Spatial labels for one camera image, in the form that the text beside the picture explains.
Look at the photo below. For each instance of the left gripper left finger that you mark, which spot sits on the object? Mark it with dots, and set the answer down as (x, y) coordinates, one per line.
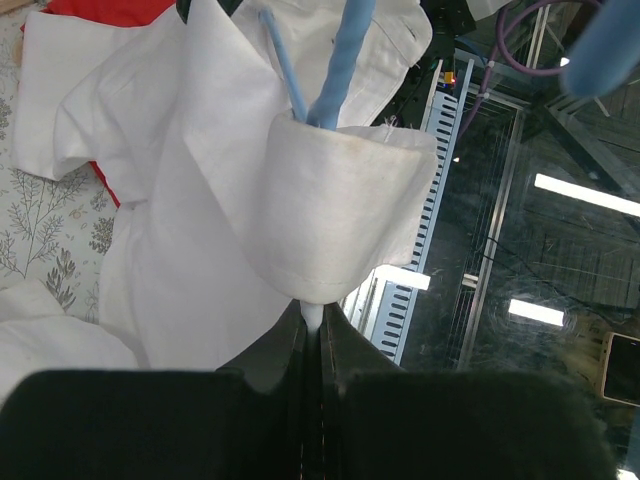
(240, 421)

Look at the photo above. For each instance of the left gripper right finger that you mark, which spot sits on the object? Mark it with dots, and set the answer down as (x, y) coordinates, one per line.
(381, 422)

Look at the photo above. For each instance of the blue wire hanger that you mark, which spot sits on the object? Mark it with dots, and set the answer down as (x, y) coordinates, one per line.
(598, 62)

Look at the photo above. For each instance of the white button shirt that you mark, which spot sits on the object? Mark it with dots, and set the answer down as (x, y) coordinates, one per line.
(247, 208)

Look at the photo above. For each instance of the floral table mat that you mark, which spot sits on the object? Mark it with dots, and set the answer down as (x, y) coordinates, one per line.
(54, 232)

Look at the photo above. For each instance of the cream white garment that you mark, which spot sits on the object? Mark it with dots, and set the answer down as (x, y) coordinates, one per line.
(38, 335)

